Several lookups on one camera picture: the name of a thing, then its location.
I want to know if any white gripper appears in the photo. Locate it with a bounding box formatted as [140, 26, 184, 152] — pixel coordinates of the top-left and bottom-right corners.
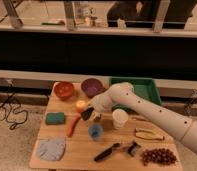
[89, 95, 109, 121]

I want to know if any black eraser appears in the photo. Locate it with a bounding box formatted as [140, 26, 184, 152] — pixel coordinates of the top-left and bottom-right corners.
[81, 107, 94, 121]

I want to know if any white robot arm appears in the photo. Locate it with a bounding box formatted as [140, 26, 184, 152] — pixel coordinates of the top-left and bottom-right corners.
[90, 82, 197, 154]

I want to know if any white paper cup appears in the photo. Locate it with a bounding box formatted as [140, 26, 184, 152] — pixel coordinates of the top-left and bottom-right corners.
[112, 109, 128, 129]

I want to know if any blue metal cup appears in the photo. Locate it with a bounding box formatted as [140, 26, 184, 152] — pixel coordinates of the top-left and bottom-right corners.
[88, 123, 103, 140]

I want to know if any purple bowl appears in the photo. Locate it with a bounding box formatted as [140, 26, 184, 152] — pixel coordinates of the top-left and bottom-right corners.
[81, 78, 105, 98]

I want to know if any orange carrot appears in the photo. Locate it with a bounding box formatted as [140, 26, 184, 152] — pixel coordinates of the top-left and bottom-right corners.
[67, 116, 81, 137]

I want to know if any orange bowl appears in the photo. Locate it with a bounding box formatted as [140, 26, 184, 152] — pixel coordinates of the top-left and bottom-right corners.
[54, 81, 74, 99]

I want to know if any green plastic tray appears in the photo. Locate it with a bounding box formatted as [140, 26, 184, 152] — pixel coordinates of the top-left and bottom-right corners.
[109, 77, 162, 106]

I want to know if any teal sponge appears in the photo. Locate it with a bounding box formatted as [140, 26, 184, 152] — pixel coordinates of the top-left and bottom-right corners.
[45, 112, 65, 125]

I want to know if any blue grey cloth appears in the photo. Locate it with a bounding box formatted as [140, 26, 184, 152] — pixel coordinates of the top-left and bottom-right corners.
[36, 138, 66, 161]

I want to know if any bunch of dark grapes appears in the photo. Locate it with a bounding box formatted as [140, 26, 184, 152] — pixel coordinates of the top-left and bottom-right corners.
[141, 148, 177, 166]

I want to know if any person in background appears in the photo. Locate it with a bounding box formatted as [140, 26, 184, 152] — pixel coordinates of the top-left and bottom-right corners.
[107, 0, 197, 29]

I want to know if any black handled brush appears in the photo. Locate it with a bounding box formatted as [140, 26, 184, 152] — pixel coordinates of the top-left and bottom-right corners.
[94, 141, 141, 162]

